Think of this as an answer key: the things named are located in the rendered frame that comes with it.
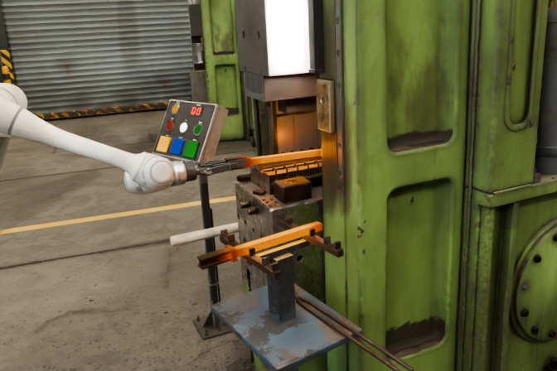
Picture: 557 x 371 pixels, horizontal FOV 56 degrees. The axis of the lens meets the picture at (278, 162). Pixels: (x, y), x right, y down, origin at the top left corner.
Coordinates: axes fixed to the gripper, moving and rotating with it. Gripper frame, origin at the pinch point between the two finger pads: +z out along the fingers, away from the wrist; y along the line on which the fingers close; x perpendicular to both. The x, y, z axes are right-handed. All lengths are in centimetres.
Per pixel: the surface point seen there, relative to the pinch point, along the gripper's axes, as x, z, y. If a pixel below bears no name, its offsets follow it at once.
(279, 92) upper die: 25.9, 16.0, 7.4
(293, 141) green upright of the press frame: 0.0, 32.5, -18.9
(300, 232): -10, 1, 51
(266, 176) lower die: -5.9, 9.7, 4.9
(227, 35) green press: 32, 157, -469
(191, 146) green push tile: -1.5, -6.0, -43.9
